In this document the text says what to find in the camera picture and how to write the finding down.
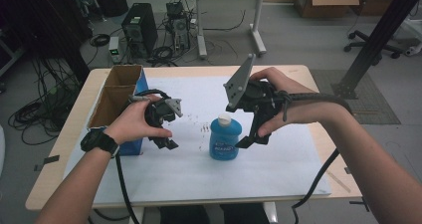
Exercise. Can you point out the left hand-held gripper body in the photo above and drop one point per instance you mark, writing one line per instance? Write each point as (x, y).
(161, 112)

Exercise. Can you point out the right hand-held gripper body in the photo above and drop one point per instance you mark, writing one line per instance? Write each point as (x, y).
(247, 96)

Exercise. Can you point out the blue bottle with white cap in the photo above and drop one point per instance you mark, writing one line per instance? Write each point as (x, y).
(224, 139)

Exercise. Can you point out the person's left hand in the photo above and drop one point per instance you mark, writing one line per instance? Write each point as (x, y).
(131, 124)

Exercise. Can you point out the person's right hand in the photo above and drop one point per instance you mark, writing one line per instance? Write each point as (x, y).
(305, 109)

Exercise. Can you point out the white paper mat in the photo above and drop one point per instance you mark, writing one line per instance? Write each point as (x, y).
(199, 180)

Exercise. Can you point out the blue cardboard box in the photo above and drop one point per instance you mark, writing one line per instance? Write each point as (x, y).
(112, 104)

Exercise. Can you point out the black wristwatch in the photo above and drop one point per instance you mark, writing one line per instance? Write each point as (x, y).
(98, 141)

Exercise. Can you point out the small grey power unit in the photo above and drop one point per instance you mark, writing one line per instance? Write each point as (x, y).
(114, 49)

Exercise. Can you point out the black computer tower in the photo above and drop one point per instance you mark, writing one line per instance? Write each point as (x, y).
(139, 28)

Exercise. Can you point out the black tape strip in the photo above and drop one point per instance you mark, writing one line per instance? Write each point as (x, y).
(49, 160)

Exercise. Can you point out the dark floor mat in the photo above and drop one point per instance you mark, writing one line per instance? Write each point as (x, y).
(371, 108)

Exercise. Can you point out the brown cardboard box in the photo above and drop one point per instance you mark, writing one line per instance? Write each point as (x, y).
(325, 3)

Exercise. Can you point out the black office chair base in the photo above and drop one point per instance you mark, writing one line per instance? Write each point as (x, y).
(371, 44)

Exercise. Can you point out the black metal stand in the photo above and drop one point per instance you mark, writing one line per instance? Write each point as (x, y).
(375, 41)

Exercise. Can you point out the black curtain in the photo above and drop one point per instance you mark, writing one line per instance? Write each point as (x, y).
(43, 25)

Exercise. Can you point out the open frame computer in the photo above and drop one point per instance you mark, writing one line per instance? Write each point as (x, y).
(179, 25)

